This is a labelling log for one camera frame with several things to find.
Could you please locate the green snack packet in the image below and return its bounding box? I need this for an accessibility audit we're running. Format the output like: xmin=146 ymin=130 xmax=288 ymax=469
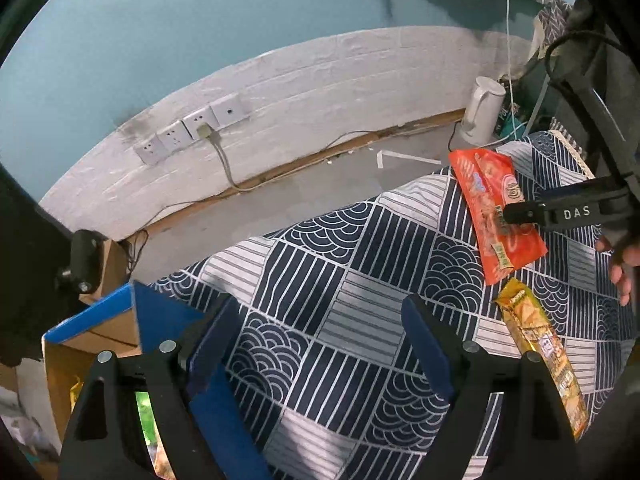
xmin=135 ymin=390 xmax=163 ymax=461

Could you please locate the orange-red snack bag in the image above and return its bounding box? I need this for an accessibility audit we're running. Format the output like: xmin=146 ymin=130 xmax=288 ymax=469
xmin=447 ymin=147 xmax=548 ymax=288

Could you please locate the white wall socket with plug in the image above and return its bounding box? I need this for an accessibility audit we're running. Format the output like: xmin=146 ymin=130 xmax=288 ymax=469
xmin=182 ymin=109 xmax=221 ymax=142

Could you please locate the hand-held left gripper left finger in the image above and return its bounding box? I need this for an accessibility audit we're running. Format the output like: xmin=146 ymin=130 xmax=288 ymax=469
xmin=59 ymin=296 xmax=241 ymax=480

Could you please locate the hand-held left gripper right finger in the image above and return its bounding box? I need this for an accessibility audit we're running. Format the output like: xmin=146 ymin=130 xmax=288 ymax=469
xmin=401 ymin=294 xmax=586 ymax=480

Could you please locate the grey power cable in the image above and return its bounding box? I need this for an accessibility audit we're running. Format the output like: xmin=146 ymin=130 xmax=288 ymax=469
xmin=207 ymin=130 xmax=401 ymax=192

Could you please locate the black cable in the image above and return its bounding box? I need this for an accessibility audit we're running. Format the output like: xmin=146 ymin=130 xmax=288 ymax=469
xmin=544 ymin=30 xmax=636 ymax=86

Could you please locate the white hanging cord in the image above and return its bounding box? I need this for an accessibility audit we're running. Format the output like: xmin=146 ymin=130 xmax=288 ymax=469
xmin=502 ymin=0 xmax=518 ymax=126

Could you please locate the dark bulky object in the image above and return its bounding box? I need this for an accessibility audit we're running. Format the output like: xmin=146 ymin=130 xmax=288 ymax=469
xmin=0 ymin=160 xmax=73 ymax=368

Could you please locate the navy patterned tablecloth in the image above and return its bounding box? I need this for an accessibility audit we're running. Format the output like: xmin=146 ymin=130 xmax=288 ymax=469
xmin=145 ymin=130 xmax=640 ymax=480

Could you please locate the teal plastic item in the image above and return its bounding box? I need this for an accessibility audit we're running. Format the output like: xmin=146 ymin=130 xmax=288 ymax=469
xmin=495 ymin=110 xmax=531 ymax=141

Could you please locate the white electric kettle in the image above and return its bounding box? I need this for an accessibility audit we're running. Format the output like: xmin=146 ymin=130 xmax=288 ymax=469
xmin=459 ymin=76 xmax=507 ymax=146

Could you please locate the patterned fabric piece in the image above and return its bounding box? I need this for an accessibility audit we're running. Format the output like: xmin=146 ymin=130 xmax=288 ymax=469
xmin=535 ymin=0 xmax=573 ymax=56

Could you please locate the long yellow snack packet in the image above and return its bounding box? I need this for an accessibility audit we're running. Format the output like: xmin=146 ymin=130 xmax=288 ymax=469
xmin=492 ymin=277 xmax=591 ymax=443

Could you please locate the blue cardboard box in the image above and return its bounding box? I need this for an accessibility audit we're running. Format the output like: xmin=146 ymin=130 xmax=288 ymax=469
xmin=42 ymin=240 xmax=273 ymax=480

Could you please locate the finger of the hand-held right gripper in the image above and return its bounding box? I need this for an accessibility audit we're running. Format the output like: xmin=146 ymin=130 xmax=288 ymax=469
xmin=502 ymin=198 xmax=552 ymax=229

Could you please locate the person's right hand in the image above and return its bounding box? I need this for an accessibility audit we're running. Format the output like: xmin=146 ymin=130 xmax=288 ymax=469
xmin=595 ymin=237 xmax=639 ymax=307

